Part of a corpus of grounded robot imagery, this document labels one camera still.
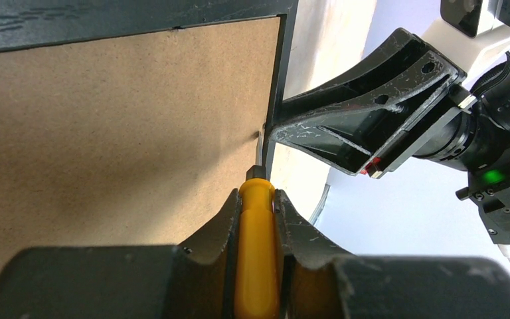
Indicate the black picture frame brown backing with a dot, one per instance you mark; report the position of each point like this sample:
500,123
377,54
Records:
129,122

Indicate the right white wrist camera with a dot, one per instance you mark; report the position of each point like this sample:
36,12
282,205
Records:
473,34

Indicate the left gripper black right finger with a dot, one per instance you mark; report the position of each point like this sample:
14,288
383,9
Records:
322,280

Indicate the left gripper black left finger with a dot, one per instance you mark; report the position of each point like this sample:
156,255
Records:
193,279

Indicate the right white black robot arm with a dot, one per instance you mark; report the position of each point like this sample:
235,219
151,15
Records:
483,152

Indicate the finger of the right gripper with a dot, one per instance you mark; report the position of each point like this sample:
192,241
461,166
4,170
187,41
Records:
379,113

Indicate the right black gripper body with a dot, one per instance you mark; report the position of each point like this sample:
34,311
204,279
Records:
429,137

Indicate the yellow handled screwdriver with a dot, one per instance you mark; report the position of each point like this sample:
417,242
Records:
256,290

